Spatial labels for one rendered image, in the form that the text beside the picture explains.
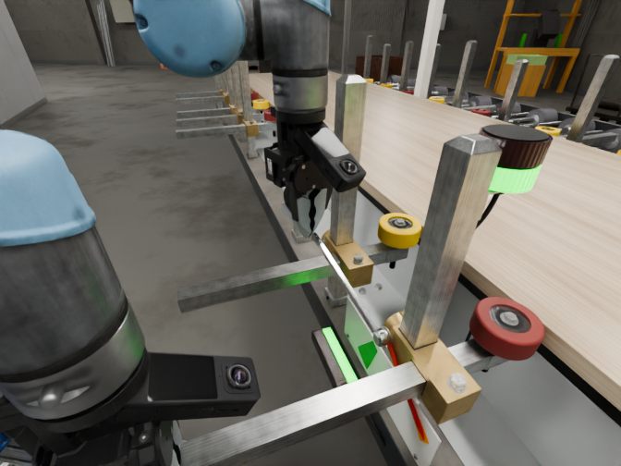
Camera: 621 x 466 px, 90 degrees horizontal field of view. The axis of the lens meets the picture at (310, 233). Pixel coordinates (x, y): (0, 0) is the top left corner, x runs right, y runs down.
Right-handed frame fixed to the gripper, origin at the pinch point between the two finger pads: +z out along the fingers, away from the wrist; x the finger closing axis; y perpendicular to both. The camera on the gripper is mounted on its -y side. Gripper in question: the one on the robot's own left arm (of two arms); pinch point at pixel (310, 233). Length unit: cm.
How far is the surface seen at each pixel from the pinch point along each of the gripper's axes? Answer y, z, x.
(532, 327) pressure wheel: -32.2, 1.8, -9.3
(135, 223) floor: 201, 92, 2
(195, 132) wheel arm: 98, 8, -19
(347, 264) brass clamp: -5.3, 5.9, -4.1
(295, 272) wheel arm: 0.0, 6.8, 3.6
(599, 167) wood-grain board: -23, 3, -83
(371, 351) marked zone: -15.7, 15.9, 0.0
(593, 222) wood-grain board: -30, 3, -47
